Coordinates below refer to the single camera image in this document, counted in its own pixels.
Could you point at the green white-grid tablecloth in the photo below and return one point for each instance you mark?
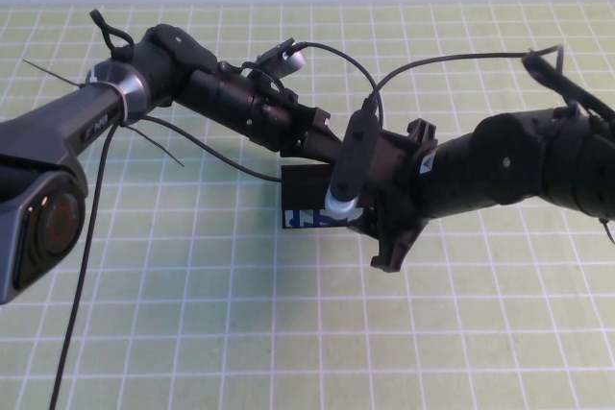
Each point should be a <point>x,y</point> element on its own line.
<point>307,333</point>

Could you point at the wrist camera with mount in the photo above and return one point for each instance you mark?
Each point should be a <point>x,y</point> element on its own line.
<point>288,62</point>
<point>355,155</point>

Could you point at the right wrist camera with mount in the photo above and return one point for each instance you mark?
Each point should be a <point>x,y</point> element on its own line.
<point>355,155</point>

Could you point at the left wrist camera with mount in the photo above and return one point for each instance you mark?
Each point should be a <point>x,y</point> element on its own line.
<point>288,62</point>

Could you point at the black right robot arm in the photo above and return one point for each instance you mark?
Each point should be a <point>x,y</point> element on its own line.
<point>504,175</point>

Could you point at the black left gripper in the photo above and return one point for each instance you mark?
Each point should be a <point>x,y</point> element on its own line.
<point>312,141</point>

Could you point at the white zip tie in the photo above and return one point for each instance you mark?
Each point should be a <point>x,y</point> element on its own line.
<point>124,107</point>

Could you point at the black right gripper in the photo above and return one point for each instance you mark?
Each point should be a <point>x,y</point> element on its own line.
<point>394,208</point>

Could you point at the black printed glasses case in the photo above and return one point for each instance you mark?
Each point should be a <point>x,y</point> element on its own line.
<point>302,189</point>

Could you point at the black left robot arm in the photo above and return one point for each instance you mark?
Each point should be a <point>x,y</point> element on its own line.
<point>48,127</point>

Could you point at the black zip tie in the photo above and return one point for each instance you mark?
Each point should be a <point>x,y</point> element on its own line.
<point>607,232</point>
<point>53,75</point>
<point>158,148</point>

